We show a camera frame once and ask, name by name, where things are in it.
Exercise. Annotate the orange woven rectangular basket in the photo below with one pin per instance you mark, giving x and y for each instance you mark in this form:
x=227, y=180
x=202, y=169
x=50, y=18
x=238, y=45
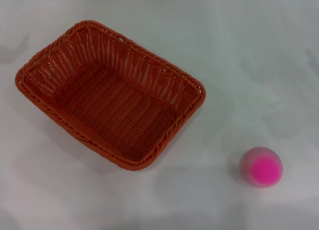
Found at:
x=112, y=107

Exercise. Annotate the pink fuzzy ball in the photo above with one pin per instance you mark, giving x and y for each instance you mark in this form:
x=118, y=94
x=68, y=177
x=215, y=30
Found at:
x=264, y=168

